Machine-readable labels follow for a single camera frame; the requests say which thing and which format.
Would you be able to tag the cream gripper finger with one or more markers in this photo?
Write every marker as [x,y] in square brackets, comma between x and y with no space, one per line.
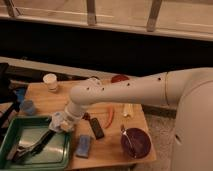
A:
[66,127]

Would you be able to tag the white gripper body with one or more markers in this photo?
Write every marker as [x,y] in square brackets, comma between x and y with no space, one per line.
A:
[73,112]

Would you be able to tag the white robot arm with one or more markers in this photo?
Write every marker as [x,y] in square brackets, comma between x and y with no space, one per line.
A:
[189,91]

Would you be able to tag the green plastic tray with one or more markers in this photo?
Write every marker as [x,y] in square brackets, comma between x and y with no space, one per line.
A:
[26,133]

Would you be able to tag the dark grapes bunch toy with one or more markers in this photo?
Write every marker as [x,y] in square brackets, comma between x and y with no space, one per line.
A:
[86,116]

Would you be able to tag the blue sponge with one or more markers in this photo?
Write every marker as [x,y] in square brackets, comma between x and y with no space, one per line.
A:
[83,146]

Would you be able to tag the black rectangular block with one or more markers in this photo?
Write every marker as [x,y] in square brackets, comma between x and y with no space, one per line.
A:
[96,128]

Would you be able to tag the white paper cup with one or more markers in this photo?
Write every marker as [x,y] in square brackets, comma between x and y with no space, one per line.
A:
[50,80]

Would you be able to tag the red chili pepper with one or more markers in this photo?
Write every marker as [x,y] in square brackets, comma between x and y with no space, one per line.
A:
[110,117]

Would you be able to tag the blue plastic cup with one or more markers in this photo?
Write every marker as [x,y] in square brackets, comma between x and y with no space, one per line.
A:
[28,107]

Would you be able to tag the wooden table board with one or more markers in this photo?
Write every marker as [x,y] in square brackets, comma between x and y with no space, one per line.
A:
[106,151]

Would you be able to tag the black tongs tool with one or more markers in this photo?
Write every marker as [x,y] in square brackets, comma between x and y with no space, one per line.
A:
[19,153]

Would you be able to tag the metal spoon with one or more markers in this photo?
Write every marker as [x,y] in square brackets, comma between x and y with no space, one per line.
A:
[126,142]

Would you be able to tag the orange red bowl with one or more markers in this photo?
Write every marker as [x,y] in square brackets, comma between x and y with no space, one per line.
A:
[118,78]

